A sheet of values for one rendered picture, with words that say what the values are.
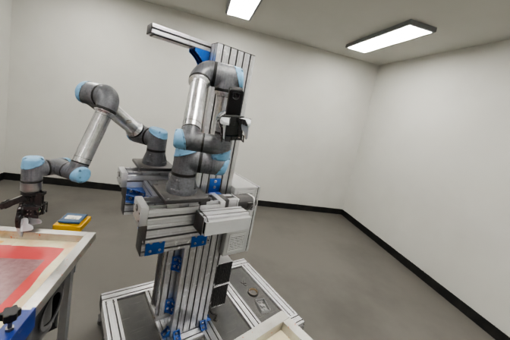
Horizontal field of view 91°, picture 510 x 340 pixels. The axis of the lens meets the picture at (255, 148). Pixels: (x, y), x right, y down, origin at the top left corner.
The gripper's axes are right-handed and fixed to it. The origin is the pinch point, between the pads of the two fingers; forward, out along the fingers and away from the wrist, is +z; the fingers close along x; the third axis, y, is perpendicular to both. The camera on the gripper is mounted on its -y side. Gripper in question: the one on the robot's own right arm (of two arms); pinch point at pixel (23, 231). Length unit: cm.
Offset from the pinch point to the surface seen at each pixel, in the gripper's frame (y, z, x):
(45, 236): 9.6, 0.6, -1.9
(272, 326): 104, -1, -53
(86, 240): 27.9, -0.8, -5.5
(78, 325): 9, 98, 49
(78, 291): -4, 98, 82
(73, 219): 13.0, 1.2, 16.5
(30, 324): 30, 1, -49
